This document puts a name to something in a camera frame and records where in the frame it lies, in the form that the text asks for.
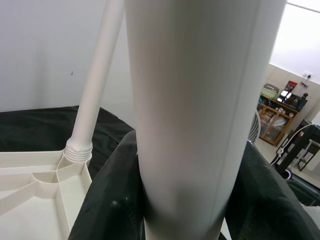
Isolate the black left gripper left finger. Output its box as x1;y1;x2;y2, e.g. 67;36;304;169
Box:
67;129;147;240

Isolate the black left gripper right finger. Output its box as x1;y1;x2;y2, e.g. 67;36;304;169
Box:
218;141;320;240

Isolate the white plastic children table top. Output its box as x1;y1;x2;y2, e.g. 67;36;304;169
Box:
0;147;93;240

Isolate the white plastic table leg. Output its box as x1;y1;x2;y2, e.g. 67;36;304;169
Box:
65;0;126;163
123;0;287;240

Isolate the black stool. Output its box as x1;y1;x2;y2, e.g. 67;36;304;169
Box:
274;119;320;173

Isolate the wooden shelf cabinet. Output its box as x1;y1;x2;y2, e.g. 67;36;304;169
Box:
258;96;301;147

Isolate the black table cloth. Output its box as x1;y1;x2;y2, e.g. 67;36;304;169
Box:
0;104;320;208

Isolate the black box with screen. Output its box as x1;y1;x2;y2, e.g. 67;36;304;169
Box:
284;93;308;112

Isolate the green lidded container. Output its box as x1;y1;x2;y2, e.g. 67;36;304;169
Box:
262;83;280;100

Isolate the white hanging cable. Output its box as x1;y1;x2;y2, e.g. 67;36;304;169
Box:
276;124;308;166

